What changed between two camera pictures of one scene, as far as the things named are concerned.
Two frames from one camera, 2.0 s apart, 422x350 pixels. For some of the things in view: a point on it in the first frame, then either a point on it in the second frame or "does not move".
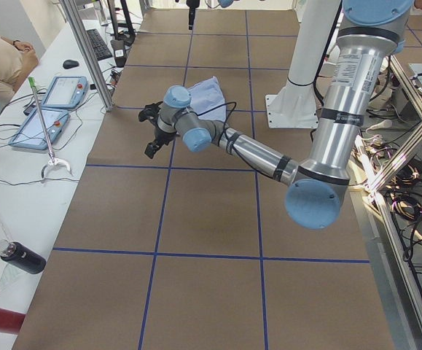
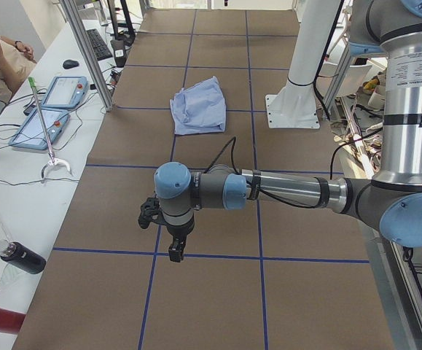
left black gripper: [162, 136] -> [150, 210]
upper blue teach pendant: [66, 92] does not move
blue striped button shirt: [206, 95] does not move
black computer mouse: [68, 63] does not move
